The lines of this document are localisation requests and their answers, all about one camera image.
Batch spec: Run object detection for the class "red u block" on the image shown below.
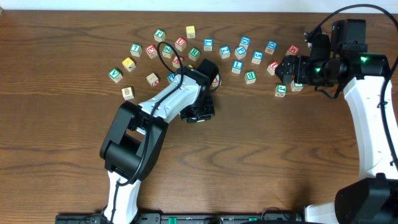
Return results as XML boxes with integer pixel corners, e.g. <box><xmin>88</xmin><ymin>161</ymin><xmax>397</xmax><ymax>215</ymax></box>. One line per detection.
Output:
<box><xmin>175</xmin><ymin>37</ymin><xmax>187</xmax><ymax>52</ymax></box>
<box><xmin>267</xmin><ymin>61</ymin><xmax>279</xmax><ymax>75</ymax></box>

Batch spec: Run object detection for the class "blue 2 block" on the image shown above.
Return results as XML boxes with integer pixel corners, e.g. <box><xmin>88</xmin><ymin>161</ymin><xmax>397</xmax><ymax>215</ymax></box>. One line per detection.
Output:
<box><xmin>220</xmin><ymin>45</ymin><xmax>231</xmax><ymax>59</ymax></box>

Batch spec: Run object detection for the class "green 7 block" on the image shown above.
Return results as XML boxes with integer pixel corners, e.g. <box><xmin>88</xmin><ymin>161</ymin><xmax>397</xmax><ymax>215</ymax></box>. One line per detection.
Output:
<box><xmin>130</xmin><ymin>44</ymin><xmax>142</xmax><ymax>57</ymax></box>

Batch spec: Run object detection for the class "green J block top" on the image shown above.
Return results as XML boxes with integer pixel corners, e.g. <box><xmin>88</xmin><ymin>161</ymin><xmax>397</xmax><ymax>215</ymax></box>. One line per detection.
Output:
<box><xmin>154</xmin><ymin>29</ymin><xmax>166</xmax><ymax>42</ymax></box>

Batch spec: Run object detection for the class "green V block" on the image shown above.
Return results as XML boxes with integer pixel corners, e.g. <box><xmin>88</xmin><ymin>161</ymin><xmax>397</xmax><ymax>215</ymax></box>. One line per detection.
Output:
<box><xmin>108</xmin><ymin>68</ymin><xmax>123</xmax><ymax>83</ymax></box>

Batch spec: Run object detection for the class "blue D block upper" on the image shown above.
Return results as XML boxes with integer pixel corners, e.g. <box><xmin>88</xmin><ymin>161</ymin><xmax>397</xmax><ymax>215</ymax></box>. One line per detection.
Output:
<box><xmin>239</xmin><ymin>36</ymin><xmax>251</xmax><ymax>50</ymax></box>

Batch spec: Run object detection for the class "red M block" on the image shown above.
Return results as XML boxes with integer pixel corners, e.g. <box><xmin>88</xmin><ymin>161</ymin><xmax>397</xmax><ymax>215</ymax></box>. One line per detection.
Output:
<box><xmin>286</xmin><ymin>45</ymin><xmax>299</xmax><ymax>55</ymax></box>

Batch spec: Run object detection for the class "red-sided wooden block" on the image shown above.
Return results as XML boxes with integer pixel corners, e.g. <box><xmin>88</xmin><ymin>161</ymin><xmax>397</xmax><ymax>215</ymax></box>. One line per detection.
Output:
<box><xmin>146</xmin><ymin>73</ymin><xmax>160</xmax><ymax>87</ymax></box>

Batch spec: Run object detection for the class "plain yellow block top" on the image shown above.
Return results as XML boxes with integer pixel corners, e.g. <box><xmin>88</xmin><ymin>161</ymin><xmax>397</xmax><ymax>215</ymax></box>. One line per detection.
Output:
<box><xmin>186</xmin><ymin>26</ymin><xmax>196</xmax><ymax>39</ymax></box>

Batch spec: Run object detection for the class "green 4 block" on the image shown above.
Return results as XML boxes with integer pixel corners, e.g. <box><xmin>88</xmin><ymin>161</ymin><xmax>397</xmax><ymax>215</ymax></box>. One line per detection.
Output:
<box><xmin>290</xmin><ymin>81</ymin><xmax>304</xmax><ymax>91</ymax></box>

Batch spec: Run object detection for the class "plain wooden picture block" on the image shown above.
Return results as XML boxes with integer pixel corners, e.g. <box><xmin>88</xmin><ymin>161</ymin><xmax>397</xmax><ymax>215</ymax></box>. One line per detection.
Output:
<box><xmin>121</xmin><ymin>87</ymin><xmax>134</xmax><ymax>100</ymax></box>

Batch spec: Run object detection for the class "green J block lower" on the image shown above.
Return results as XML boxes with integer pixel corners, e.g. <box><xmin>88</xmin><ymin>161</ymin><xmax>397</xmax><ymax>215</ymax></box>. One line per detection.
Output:
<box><xmin>274</xmin><ymin>84</ymin><xmax>287</xmax><ymax>97</ymax></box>

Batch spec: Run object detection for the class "blue l block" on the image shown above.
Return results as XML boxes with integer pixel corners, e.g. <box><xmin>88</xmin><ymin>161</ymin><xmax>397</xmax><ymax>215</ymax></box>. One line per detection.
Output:
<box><xmin>203</xmin><ymin>39</ymin><xmax>213</xmax><ymax>52</ymax></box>
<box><xmin>231</xmin><ymin>60</ymin><xmax>243</xmax><ymax>74</ymax></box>

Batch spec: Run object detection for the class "red I block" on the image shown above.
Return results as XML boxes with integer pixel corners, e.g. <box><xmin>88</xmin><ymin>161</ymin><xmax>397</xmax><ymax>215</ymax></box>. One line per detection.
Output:
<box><xmin>211</xmin><ymin>75</ymin><xmax>220</xmax><ymax>88</ymax></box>

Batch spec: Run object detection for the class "blue L block lower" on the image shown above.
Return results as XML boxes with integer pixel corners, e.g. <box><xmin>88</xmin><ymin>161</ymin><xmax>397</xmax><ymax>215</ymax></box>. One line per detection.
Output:
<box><xmin>231</xmin><ymin>60</ymin><xmax>243</xmax><ymax>74</ymax></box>

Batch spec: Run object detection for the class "red A block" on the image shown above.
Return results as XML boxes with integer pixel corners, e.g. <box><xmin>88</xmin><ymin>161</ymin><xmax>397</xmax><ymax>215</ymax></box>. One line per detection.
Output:
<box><xmin>172</xmin><ymin>56</ymin><xmax>184</xmax><ymax>68</ymax></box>

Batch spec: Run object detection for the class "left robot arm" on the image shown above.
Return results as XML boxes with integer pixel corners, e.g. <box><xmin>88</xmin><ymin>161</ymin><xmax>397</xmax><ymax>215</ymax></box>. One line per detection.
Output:
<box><xmin>99</xmin><ymin>59</ymin><xmax>219</xmax><ymax>223</ymax></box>

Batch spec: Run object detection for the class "blue d block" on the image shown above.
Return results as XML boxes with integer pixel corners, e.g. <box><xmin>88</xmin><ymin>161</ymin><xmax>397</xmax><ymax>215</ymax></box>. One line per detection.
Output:
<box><xmin>265</xmin><ymin>40</ymin><xmax>277</xmax><ymax>55</ymax></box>
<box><xmin>239</xmin><ymin>36</ymin><xmax>251</xmax><ymax>50</ymax></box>

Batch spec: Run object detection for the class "blue P block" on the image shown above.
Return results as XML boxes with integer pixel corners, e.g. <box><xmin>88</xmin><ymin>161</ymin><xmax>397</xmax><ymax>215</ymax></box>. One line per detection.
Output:
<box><xmin>234</xmin><ymin>46</ymin><xmax>247</xmax><ymax>59</ymax></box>

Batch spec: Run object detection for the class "red U block left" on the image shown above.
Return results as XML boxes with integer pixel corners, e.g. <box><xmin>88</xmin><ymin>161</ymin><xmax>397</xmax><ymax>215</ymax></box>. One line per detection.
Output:
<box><xmin>175</xmin><ymin>37</ymin><xmax>187</xmax><ymax>52</ymax></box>

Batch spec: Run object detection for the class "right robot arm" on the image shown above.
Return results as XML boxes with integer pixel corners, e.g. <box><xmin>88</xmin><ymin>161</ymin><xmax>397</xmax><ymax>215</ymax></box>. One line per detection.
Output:
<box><xmin>275</xmin><ymin>19</ymin><xmax>397</xmax><ymax>223</ymax></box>

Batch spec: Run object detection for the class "green R block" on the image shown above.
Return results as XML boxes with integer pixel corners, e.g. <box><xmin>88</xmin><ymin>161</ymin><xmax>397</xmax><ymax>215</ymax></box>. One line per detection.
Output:
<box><xmin>188</xmin><ymin>47</ymin><xmax>200</xmax><ymax>62</ymax></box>

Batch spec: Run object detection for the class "blue L block top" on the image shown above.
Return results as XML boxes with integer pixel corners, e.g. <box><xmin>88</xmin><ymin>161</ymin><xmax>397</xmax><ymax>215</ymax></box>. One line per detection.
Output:
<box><xmin>203</xmin><ymin>39</ymin><xmax>213</xmax><ymax>52</ymax></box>

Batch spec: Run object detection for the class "red U block right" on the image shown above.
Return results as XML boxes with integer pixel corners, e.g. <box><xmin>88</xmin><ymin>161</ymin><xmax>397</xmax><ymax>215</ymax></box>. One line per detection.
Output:
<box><xmin>267</xmin><ymin>61</ymin><xmax>279</xmax><ymax>75</ymax></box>

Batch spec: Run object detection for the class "blue T block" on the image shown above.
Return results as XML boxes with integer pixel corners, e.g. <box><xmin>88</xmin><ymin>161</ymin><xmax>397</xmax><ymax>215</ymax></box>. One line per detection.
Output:
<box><xmin>167</xmin><ymin>73</ymin><xmax>175</xmax><ymax>83</ymax></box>

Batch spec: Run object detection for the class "green B block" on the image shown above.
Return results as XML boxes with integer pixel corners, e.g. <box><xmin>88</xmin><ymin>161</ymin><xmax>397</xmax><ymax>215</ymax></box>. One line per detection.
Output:
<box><xmin>244</xmin><ymin>71</ymin><xmax>257</xmax><ymax>84</ymax></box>

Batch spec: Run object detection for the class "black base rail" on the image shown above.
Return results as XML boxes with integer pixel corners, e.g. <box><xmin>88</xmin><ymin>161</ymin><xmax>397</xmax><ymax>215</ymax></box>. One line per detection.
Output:
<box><xmin>55</xmin><ymin>213</ymin><xmax>304</xmax><ymax>224</ymax></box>

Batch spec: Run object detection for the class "yellow block left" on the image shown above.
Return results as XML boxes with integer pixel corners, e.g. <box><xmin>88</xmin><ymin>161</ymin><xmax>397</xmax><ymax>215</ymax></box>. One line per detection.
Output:
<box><xmin>122</xmin><ymin>57</ymin><xmax>136</xmax><ymax>72</ymax></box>

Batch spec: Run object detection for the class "blue 5 block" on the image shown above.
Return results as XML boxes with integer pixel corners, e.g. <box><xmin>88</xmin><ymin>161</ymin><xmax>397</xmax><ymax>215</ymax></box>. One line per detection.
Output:
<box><xmin>251</xmin><ymin>50</ymin><xmax>264</xmax><ymax>65</ymax></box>

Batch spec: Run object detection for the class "green j block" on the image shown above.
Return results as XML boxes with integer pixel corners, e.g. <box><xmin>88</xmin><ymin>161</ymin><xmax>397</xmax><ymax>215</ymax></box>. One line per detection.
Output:
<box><xmin>274</xmin><ymin>84</ymin><xmax>287</xmax><ymax>97</ymax></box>
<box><xmin>154</xmin><ymin>29</ymin><xmax>166</xmax><ymax>42</ymax></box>

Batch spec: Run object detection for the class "green Z block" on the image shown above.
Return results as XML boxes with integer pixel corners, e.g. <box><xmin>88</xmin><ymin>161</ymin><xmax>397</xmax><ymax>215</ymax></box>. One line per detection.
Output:
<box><xmin>162</xmin><ymin>45</ymin><xmax>174</xmax><ymax>58</ymax></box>

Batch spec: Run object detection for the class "blue D block right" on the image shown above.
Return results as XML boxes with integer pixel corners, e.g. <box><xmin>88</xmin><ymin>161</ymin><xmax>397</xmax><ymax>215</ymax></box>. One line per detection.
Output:
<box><xmin>265</xmin><ymin>40</ymin><xmax>277</xmax><ymax>55</ymax></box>

